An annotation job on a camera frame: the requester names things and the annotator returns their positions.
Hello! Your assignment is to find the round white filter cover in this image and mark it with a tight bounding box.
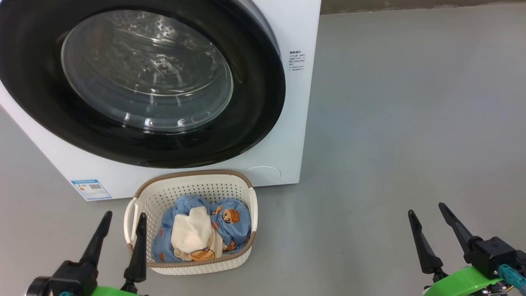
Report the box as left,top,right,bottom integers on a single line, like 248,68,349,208
245,166,282,187

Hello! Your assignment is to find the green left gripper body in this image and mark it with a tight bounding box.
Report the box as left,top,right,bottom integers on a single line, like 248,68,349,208
90,286,143,296

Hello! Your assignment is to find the blue cartoon print garment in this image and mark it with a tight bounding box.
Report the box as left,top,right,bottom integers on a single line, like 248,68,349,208
152,195,252,264

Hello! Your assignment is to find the teal right camera connector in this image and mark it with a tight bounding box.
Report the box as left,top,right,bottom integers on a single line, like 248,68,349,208
498,264,526,296

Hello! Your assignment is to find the black-rimmed glass washer door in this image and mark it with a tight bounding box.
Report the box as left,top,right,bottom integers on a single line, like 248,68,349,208
0,0,286,169

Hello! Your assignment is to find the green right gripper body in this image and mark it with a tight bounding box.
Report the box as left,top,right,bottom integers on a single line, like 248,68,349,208
423,266,504,296

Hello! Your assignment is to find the blue energy label sticker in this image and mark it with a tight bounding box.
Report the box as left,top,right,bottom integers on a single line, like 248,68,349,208
71,179,112,201

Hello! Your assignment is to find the cream perforated laundry basket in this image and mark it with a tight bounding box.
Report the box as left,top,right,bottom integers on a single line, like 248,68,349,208
124,169,258,275

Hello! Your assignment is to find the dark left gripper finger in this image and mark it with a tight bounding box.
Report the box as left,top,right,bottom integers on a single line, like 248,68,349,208
79,211,113,266
122,213,148,294

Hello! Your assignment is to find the white front-load washing machine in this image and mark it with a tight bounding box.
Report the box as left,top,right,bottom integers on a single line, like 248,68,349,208
0,0,322,202

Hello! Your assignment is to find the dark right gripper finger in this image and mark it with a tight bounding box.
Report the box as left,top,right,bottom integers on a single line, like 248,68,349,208
438,202,473,252
408,210,449,283

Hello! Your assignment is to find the cream cloth garment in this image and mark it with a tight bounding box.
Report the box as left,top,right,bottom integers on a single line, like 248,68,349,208
171,206,225,262

